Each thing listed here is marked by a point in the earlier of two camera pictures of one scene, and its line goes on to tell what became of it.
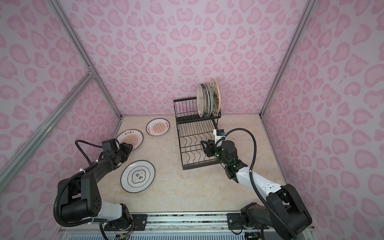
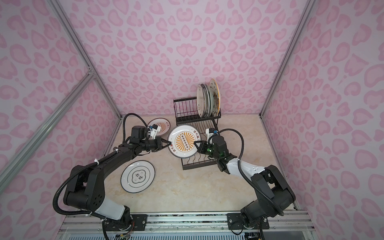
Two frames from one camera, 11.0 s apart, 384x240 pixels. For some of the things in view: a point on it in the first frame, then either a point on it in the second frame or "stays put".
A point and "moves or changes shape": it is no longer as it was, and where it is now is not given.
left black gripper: x=127 y=148 -> x=159 y=141
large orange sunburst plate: x=133 y=137 moves or changes shape
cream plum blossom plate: x=200 y=100 stays put
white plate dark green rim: x=206 y=100 stays put
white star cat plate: x=216 y=96 stays put
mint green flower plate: x=212 y=100 stays put
